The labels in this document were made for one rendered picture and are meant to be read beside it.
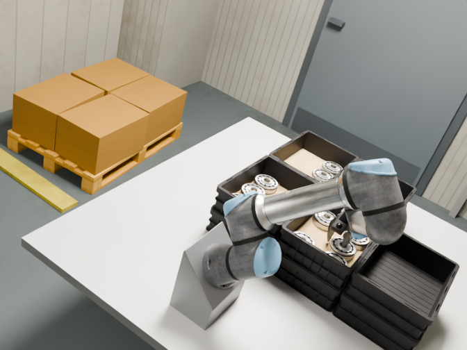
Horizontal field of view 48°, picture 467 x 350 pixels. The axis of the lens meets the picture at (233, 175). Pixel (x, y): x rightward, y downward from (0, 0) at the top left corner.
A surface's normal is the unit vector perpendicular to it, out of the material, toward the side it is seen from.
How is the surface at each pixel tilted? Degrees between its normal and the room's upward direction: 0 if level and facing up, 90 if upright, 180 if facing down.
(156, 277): 0
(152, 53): 90
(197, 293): 90
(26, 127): 90
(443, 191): 90
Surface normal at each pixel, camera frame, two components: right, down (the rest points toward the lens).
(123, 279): 0.25, -0.81
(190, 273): -0.53, 0.35
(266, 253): 0.78, -0.11
